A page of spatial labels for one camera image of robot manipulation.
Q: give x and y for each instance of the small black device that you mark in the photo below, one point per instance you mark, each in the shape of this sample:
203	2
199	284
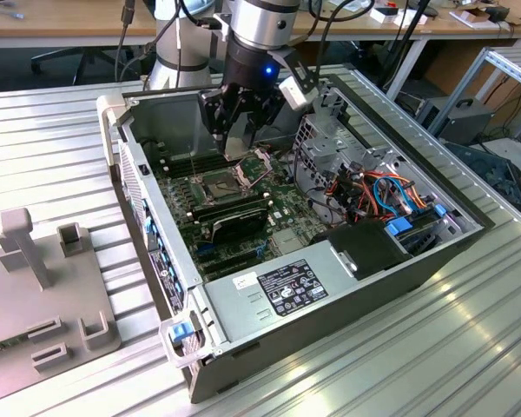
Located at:
499	14

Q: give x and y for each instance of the open cardboard box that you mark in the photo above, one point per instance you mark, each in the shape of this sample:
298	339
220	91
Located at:
469	17

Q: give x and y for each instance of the grey plastic parts rack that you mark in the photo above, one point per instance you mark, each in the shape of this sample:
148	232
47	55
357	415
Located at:
34	304

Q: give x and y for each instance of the silver metal drive cage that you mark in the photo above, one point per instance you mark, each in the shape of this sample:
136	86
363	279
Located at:
325	150

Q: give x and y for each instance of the silver chipset heatsink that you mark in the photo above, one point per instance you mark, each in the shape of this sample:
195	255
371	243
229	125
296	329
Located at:
287	242

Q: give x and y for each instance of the blue disk carrier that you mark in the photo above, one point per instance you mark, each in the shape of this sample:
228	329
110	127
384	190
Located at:
398	227

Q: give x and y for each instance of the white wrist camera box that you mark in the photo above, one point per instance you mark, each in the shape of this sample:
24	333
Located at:
297	93

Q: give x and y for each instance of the wooden desk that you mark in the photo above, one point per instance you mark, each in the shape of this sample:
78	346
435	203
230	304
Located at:
443	31
69	21

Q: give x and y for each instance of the black plastic fan shroud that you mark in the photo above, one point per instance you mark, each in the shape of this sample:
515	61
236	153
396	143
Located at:
364	249

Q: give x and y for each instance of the silver-topped CPU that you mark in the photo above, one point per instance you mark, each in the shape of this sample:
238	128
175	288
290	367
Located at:
235	145

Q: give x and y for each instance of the black camera bracket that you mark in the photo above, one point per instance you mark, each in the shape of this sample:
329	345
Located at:
301	65

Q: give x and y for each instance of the open grey PC case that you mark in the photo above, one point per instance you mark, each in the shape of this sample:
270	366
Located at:
330	339

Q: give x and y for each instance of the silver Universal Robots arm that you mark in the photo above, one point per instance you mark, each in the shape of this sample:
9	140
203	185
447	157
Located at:
260	21

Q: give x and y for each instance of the black stand pole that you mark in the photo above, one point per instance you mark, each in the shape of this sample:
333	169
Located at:
413	21

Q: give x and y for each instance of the aluminium profile frame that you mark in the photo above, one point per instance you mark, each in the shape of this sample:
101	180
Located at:
510	68

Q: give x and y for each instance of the black and green expansion card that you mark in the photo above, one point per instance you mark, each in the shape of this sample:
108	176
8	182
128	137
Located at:
243	226

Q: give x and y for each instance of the green motherboard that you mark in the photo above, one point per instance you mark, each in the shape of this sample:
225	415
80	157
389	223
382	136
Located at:
286	208

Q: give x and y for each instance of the RAM slot with black clips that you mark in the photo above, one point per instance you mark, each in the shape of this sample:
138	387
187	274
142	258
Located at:
180	160
180	168

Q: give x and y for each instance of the silver power supply unit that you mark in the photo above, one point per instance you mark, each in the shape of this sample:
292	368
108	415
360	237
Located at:
234	304

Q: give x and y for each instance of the black office chair base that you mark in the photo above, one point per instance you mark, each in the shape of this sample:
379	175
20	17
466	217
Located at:
84	54

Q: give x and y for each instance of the RAM slot with white clips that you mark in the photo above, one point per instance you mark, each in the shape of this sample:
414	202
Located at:
180	157
180	164

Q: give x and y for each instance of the small blue plastic clip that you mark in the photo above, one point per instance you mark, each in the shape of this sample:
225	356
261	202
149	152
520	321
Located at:
439	210

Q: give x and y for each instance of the black expansion slot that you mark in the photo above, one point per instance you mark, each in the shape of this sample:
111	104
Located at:
236	266
230	256

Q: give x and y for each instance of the blue expansion slot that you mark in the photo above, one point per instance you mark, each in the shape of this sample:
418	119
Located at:
205	249

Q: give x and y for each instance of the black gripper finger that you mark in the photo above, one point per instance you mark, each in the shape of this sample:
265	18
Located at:
215	113
265	110

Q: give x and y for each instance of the thin metal locking lever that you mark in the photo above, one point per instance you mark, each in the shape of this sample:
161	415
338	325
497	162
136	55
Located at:
193	163

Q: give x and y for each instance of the blue plastic case latch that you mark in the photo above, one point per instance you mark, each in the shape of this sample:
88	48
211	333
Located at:
178	332

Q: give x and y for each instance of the CPU socket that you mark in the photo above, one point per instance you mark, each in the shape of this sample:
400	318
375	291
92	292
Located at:
217	187

